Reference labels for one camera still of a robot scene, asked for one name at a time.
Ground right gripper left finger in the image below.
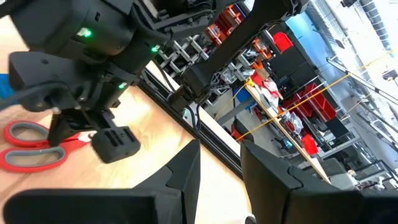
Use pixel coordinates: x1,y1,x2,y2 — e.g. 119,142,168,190
2,139,202,224

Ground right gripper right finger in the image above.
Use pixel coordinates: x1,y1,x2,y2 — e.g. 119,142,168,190
240,139,398,224

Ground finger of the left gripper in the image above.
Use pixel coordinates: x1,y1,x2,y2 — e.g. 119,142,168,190
46,113,91,147

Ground red-handled scissors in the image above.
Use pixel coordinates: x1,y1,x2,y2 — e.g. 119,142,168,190
0,120,93,174

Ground blue eraser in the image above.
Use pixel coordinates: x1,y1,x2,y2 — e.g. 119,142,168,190
0,73,14,101

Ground wooden workbench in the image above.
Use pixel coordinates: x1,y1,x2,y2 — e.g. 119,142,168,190
245,83,332,184

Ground red storage bin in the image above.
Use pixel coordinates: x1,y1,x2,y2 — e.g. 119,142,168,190
300,133,319,156
272,30,294,53

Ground shelf with large red bins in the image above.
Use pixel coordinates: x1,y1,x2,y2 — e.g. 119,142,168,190
279,80,338,125

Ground rack of small parts bins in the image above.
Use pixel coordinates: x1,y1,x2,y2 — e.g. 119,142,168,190
155,0,280,94

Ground blue storage box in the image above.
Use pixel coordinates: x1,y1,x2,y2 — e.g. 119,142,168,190
233,86,253,105

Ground black aluminium table frame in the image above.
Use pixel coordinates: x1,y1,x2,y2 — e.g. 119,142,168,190
138,70,245,180

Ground yellow hanging cord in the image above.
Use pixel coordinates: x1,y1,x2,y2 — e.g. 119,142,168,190
236,51,392,142

